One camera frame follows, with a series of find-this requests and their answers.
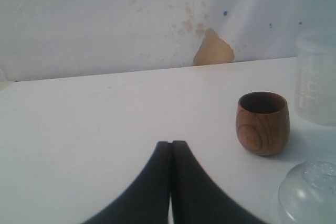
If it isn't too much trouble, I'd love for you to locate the translucent frosted plastic cup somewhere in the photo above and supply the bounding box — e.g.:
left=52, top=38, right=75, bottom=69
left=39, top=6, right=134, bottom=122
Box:
left=295, top=28, right=335, bottom=126

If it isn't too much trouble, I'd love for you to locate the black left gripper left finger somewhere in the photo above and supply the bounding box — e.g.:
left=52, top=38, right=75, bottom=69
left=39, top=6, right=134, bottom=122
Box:
left=85, top=142, right=172, bottom=224

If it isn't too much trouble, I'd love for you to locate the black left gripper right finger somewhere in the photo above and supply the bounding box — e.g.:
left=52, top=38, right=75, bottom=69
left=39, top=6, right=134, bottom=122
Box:
left=170, top=141, right=263, bottom=224

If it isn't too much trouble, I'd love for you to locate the clear dome shaker lid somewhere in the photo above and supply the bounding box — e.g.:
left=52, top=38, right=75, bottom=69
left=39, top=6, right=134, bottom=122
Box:
left=278, top=161, right=335, bottom=223

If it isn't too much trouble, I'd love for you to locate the brown wooden cup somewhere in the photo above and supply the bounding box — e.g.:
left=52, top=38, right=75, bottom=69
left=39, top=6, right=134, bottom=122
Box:
left=236, top=91, right=290, bottom=156

